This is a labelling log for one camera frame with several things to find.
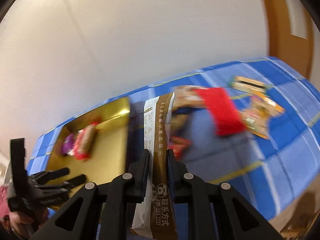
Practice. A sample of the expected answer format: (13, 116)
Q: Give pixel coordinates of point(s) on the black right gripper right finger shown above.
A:
(215, 211)

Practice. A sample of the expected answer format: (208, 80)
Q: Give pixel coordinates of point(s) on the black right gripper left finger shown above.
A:
(99, 211)

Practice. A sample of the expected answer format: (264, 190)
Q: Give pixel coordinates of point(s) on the long brown white snack bar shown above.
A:
(154, 218)

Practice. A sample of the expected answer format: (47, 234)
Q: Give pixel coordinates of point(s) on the purple snack packet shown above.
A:
(67, 145)

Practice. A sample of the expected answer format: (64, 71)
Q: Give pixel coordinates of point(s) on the sesame bar red ends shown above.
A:
(89, 137)

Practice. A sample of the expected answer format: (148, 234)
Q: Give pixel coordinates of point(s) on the small red candy packet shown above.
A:
(178, 145)

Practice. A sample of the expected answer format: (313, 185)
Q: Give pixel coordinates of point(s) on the red snack packet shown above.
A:
(223, 111)

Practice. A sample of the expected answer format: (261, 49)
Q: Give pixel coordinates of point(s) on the orange peanut snack bag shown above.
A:
(259, 113)

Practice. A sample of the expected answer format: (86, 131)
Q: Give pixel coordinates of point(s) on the beige pastry packet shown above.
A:
(186, 96)

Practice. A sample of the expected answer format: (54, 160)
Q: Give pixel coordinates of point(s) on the green-edged cracker packet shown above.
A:
(247, 85)

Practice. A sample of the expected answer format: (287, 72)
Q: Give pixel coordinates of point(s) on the red white wafer packet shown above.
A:
(78, 140)

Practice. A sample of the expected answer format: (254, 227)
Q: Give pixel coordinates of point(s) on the person left hand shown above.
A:
(20, 222)

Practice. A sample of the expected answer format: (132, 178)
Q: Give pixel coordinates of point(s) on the gold tin tray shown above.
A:
(107, 156)

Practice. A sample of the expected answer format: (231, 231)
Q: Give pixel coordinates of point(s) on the blue plaid tablecloth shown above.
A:
(270, 173)

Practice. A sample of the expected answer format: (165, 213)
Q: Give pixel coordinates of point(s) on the wooden door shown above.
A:
(290, 34)

